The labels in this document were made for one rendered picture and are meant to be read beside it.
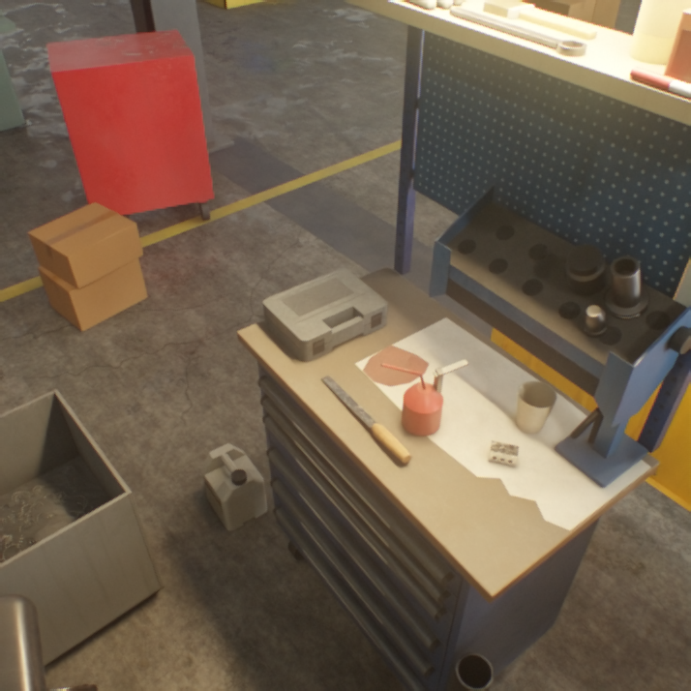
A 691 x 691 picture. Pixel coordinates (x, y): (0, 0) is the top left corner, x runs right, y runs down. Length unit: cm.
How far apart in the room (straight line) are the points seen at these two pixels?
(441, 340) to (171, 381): 161
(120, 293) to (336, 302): 191
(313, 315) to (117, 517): 79
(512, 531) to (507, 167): 75
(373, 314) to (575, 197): 56
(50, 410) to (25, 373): 99
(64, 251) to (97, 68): 96
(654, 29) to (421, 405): 78
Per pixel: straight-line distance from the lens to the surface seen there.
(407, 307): 179
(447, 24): 129
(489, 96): 151
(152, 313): 343
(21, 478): 246
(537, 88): 142
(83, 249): 322
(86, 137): 379
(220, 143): 499
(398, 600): 166
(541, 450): 148
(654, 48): 115
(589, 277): 131
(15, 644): 91
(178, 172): 392
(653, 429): 152
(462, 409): 153
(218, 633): 230
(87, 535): 197
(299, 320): 163
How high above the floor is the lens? 204
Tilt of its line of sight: 41 degrees down
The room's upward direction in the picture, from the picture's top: straight up
